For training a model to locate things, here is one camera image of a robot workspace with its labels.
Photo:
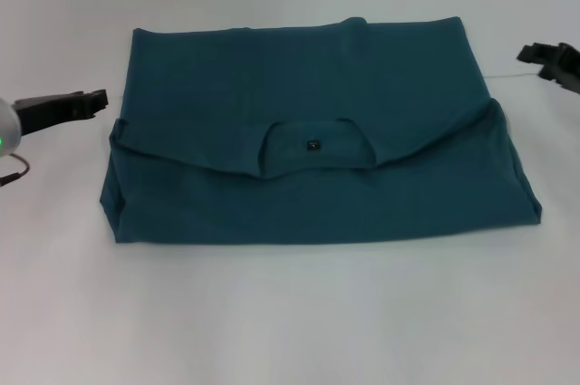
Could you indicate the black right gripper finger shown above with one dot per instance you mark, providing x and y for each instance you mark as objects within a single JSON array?
[
  {"x": 562, "y": 74},
  {"x": 546, "y": 52}
]

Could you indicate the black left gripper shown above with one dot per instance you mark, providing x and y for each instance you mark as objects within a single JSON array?
[{"x": 50, "y": 111}]

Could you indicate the teal t-shirt with FREE print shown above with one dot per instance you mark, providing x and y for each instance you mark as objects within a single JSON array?
[{"x": 317, "y": 154}]

